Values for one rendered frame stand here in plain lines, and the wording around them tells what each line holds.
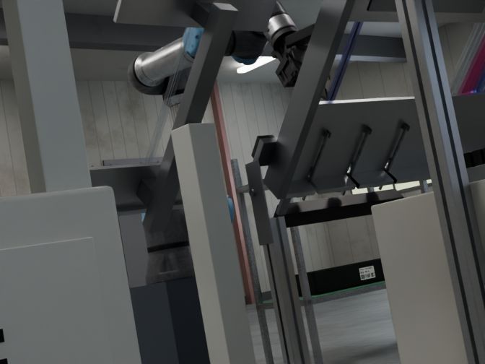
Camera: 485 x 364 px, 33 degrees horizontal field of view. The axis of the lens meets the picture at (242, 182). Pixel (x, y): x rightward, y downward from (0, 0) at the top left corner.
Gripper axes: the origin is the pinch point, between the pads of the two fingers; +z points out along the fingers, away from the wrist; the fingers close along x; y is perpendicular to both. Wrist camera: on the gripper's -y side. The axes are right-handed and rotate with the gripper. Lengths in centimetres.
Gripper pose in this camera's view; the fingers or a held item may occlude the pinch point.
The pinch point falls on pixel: (325, 92)
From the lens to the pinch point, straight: 186.9
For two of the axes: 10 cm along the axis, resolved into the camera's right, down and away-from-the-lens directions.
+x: -8.4, 1.0, -5.3
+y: -3.7, 6.2, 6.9
